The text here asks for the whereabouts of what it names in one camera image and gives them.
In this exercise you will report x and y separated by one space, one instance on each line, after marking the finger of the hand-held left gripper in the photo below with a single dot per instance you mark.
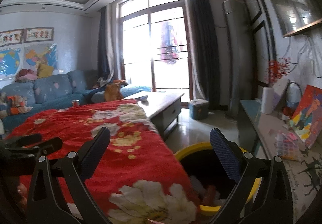
25 139
51 144

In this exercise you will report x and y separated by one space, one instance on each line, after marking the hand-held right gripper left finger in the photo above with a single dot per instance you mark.
94 153

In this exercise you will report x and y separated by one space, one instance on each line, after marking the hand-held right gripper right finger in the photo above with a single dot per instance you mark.
224 153

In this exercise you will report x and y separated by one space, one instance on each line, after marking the yellow-rimmed black trash bin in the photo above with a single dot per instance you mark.
196 163

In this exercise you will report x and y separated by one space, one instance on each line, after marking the red foam fruit net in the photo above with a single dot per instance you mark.
210 193

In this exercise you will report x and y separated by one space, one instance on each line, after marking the person's left hand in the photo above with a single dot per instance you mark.
22 192

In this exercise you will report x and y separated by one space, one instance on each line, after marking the red floral blanket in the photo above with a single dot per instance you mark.
75 123

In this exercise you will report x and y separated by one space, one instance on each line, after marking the orange patterned cloth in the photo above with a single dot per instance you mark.
16 105

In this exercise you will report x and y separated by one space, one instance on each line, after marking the glass-topped television cabinet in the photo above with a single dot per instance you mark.
249 113

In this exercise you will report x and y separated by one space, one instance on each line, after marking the red drink can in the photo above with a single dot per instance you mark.
75 103

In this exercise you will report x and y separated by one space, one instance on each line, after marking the blue storage stool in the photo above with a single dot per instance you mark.
198 111

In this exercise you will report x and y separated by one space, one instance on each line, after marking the blue patterned sofa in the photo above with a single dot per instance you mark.
52 88

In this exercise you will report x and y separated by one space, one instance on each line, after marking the orange paper bag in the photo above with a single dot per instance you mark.
112 93

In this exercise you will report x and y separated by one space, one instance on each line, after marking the clear plastic organiser box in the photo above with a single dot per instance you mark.
286 146

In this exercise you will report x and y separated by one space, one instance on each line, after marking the pile of pink clothes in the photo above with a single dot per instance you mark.
25 75

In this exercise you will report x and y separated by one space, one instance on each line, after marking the yellow cushion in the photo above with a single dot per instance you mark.
45 71

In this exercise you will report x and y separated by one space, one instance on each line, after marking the world map poster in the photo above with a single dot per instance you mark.
10 62

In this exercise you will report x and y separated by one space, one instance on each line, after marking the wooden coffee table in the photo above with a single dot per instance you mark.
161 100

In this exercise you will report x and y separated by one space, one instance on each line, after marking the white board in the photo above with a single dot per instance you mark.
280 93

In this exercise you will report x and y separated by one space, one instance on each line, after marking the country map poster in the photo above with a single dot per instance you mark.
37 54

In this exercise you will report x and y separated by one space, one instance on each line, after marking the colourful painting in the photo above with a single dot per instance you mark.
307 116

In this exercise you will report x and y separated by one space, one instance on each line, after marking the grey standing air conditioner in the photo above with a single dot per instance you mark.
235 63

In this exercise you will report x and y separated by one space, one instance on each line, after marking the dark blue curtain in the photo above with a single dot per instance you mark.
103 50

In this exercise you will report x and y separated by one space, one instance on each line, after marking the framed calligraphy picture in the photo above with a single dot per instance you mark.
10 37
39 35

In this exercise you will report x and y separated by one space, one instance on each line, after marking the grey curtain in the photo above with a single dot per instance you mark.
201 38

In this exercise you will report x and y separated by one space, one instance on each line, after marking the hanging laundry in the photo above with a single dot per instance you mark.
168 45

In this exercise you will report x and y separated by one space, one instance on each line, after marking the brown glass door frame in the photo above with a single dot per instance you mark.
150 50

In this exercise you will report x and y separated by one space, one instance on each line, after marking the wall television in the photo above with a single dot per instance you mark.
289 7

